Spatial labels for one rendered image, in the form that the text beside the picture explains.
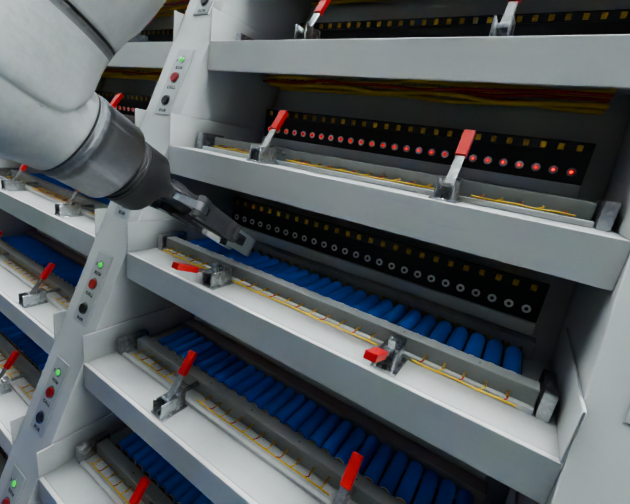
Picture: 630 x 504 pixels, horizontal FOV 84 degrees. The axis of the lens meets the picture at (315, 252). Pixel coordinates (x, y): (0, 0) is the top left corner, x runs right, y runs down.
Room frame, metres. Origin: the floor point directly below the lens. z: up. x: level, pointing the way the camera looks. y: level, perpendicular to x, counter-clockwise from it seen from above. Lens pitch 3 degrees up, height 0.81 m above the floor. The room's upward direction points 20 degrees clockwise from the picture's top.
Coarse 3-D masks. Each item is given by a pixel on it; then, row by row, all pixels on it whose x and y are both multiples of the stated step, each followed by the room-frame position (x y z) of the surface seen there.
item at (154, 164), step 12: (144, 156) 0.36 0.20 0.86; (156, 156) 0.37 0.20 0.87; (144, 168) 0.36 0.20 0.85; (156, 168) 0.37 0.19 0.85; (168, 168) 0.39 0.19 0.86; (132, 180) 0.36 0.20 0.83; (144, 180) 0.36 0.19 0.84; (156, 180) 0.37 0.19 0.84; (168, 180) 0.39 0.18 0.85; (120, 192) 0.36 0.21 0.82; (132, 192) 0.36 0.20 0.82; (144, 192) 0.37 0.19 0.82; (156, 192) 0.38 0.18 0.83; (168, 192) 0.39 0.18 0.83; (180, 192) 0.40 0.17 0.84; (120, 204) 0.38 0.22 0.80; (132, 204) 0.38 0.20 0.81; (144, 204) 0.38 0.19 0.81; (168, 204) 0.41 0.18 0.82; (180, 204) 0.40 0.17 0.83
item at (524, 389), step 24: (168, 240) 0.60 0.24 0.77; (240, 264) 0.53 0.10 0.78; (264, 288) 0.50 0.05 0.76; (288, 288) 0.47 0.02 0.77; (312, 312) 0.44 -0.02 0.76; (336, 312) 0.44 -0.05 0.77; (360, 312) 0.43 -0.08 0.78; (360, 336) 0.41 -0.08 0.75; (384, 336) 0.41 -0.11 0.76; (408, 336) 0.39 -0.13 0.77; (432, 360) 0.38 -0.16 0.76; (456, 360) 0.37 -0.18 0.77; (480, 360) 0.37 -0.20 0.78; (504, 384) 0.35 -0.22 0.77; (528, 384) 0.34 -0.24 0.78
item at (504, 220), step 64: (192, 128) 0.59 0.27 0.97; (320, 128) 0.63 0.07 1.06; (384, 128) 0.56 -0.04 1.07; (448, 128) 0.51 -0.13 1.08; (256, 192) 0.49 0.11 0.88; (320, 192) 0.43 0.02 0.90; (384, 192) 0.39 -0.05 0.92; (448, 192) 0.39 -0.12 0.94; (512, 192) 0.38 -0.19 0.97; (576, 192) 0.44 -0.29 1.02; (512, 256) 0.33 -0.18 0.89; (576, 256) 0.30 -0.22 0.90
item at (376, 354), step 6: (390, 342) 0.36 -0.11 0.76; (396, 342) 0.36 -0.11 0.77; (372, 348) 0.32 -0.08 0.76; (378, 348) 0.33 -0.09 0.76; (384, 348) 0.36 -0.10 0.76; (390, 348) 0.37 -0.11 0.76; (366, 354) 0.31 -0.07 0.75; (372, 354) 0.31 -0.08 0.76; (378, 354) 0.31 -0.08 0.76; (384, 354) 0.32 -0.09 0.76; (390, 354) 0.35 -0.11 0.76; (372, 360) 0.31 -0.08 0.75; (378, 360) 0.31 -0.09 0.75
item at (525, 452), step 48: (144, 240) 0.59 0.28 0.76; (192, 288) 0.49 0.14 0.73; (240, 288) 0.50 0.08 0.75; (240, 336) 0.46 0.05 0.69; (288, 336) 0.41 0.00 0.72; (336, 336) 0.42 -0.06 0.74; (336, 384) 0.39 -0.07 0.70; (384, 384) 0.36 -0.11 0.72; (432, 384) 0.36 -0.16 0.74; (576, 384) 0.30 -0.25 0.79; (432, 432) 0.34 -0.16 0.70; (480, 432) 0.31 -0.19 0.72; (528, 432) 0.31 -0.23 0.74; (576, 432) 0.27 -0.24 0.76; (528, 480) 0.30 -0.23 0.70
